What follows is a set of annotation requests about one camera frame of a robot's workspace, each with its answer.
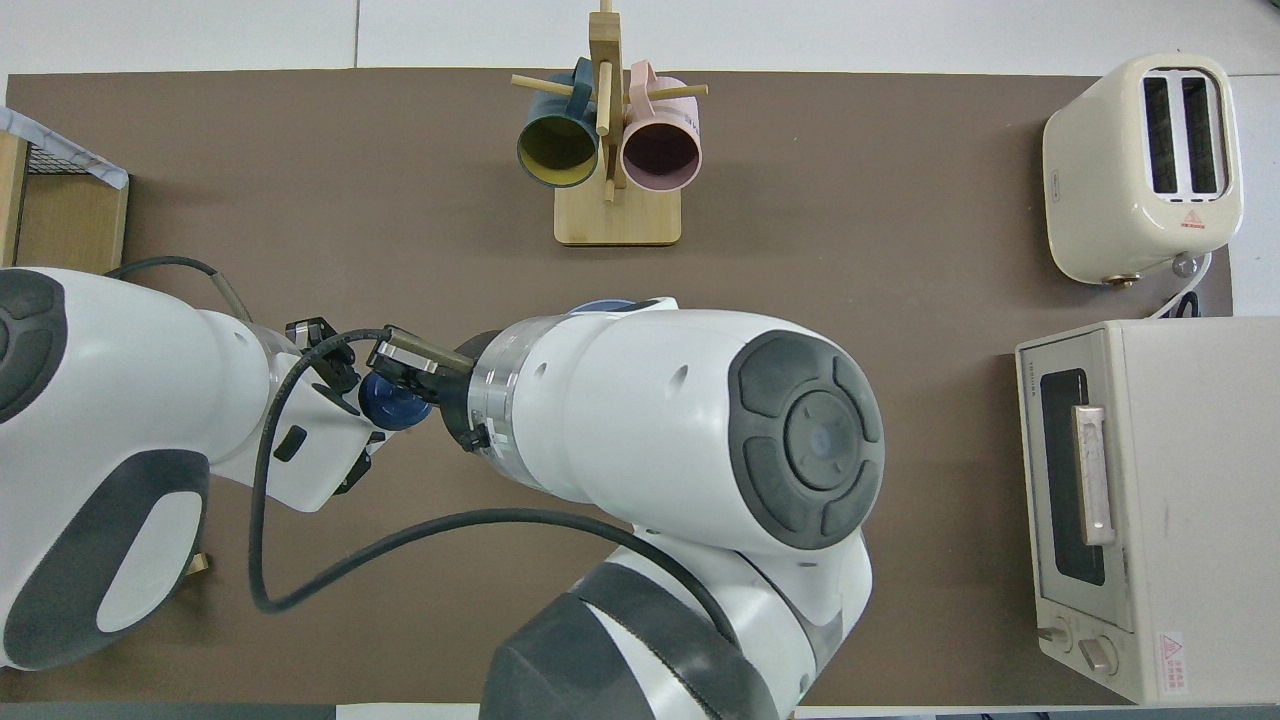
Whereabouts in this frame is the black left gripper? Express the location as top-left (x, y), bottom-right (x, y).
top-left (284, 316), bottom-right (422, 498)

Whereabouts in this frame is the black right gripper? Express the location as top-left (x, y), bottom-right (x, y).
top-left (394, 349), bottom-right (483, 454)

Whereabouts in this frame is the translucent bottle navy cap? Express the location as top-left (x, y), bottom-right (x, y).
top-left (358, 370), bottom-right (433, 433)

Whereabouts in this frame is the wooden mug tree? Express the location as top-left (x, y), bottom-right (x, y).
top-left (511, 0), bottom-right (709, 247)

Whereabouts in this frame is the teal mug yellow inside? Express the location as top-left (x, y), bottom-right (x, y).
top-left (516, 57), bottom-right (601, 189)

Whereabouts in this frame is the wooden shelf unit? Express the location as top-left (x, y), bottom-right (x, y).
top-left (0, 130), bottom-right (129, 276)

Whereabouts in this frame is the pink mug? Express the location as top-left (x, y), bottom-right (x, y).
top-left (620, 60), bottom-right (703, 193)

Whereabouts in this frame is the white checked cloth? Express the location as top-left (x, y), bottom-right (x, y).
top-left (0, 105), bottom-right (131, 191)

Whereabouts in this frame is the brown table mat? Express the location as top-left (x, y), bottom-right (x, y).
top-left (0, 68), bottom-right (1233, 706)

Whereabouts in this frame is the cream two-slot toaster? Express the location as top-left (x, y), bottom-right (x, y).
top-left (1042, 53), bottom-right (1244, 286)

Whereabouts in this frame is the white toaster oven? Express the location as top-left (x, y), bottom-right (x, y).
top-left (1015, 318), bottom-right (1280, 706)

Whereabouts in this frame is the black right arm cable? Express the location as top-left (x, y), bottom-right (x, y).
top-left (248, 328), bottom-right (741, 646)

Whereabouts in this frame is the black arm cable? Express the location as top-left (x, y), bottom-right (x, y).
top-left (248, 328), bottom-right (741, 646)
top-left (105, 256), bottom-right (256, 326)

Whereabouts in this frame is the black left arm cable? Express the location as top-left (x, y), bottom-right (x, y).
top-left (105, 256), bottom-right (256, 326)

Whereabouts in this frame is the black wire basket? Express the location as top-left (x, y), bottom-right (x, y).
top-left (20, 140), bottom-right (101, 177)

